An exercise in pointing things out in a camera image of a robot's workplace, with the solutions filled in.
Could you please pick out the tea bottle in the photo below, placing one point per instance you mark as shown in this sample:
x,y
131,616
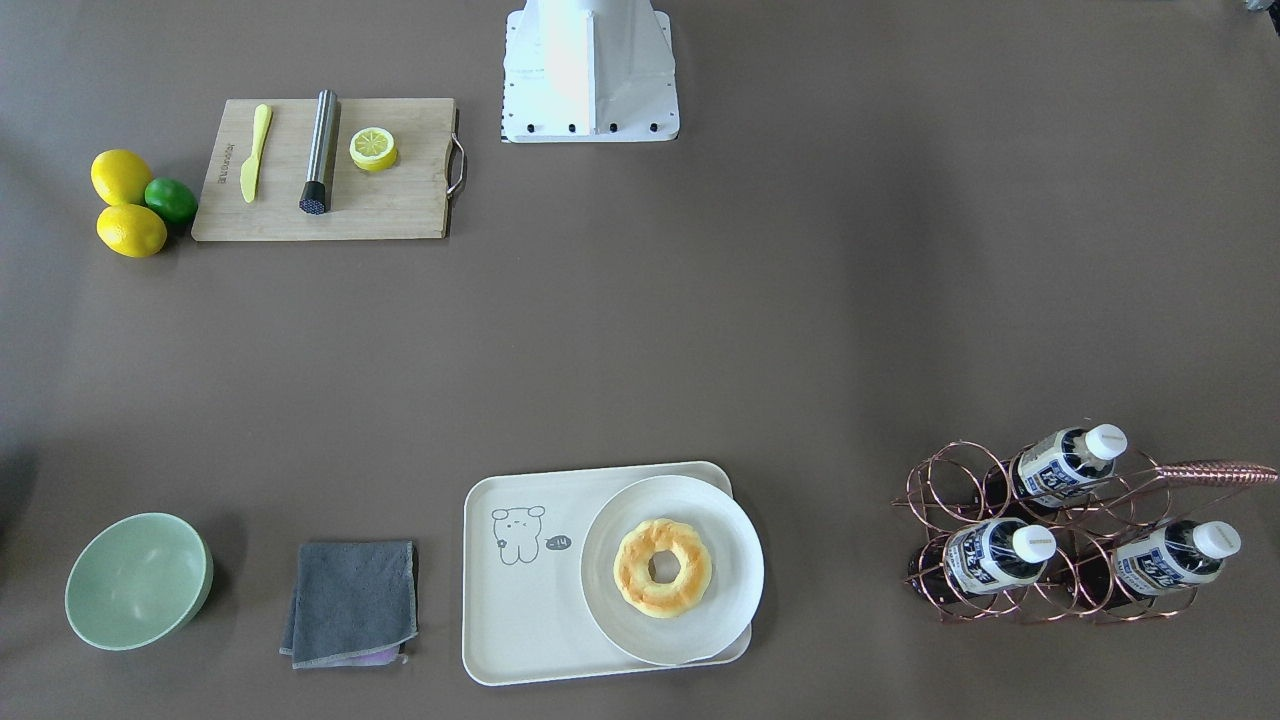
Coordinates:
x,y
1055,473
990,557
1176,556

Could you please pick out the cream tray with bunny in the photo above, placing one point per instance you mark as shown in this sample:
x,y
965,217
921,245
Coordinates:
x,y
525,618

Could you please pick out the white round plate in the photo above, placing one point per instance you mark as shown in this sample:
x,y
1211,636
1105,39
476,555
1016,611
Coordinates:
x,y
733,594

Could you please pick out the bamboo cutting board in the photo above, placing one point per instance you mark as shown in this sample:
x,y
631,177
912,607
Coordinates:
x,y
409,201

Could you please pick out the half lemon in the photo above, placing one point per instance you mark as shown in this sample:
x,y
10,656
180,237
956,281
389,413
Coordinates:
x,y
373,149

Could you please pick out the steel muddler black tip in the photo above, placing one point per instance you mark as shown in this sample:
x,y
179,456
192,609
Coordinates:
x,y
314,197

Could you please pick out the grey folded cloth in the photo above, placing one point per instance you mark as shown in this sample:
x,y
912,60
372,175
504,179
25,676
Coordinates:
x,y
353,604

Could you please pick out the yellow plastic knife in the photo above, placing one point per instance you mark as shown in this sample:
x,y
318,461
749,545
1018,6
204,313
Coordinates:
x,y
250,168

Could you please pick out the green lime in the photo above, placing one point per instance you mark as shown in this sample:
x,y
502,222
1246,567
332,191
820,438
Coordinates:
x,y
171,199

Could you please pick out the lower whole yellow lemon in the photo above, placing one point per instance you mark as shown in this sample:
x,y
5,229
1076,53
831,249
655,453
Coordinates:
x,y
132,230

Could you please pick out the whole yellow lemon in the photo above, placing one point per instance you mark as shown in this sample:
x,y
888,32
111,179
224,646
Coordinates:
x,y
132,230
120,177

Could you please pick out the mint green bowl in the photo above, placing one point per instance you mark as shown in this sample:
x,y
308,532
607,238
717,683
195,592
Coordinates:
x,y
139,580

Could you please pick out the upper whole yellow lemon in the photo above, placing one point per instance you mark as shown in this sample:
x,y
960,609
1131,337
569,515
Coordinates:
x,y
120,177

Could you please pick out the glazed ring donut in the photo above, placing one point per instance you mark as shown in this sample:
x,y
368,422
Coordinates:
x,y
638,587

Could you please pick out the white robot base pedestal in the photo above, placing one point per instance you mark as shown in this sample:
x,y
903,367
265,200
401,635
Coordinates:
x,y
589,72

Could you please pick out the copper wire bottle rack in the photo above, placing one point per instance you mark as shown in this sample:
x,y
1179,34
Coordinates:
x,y
946,493

